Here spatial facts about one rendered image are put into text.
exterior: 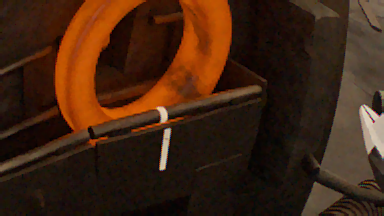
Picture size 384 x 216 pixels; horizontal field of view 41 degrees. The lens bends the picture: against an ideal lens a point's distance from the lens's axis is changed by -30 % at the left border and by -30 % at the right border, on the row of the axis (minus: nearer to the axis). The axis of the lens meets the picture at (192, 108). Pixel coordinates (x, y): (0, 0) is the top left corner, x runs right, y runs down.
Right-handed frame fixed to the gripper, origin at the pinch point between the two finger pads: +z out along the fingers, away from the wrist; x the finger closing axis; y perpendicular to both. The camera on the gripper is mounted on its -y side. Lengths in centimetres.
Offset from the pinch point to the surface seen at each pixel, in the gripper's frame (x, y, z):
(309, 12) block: -7.6, 0.0, 16.2
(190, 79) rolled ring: 6.9, -8.3, 16.1
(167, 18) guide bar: 6.0, -6.0, 22.5
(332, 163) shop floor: -114, -88, 36
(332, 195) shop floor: -98, -84, 23
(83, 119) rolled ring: 19.1, -9.4, 15.5
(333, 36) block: -12.3, -2.2, 14.0
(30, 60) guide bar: 23.7, -6.9, 22.3
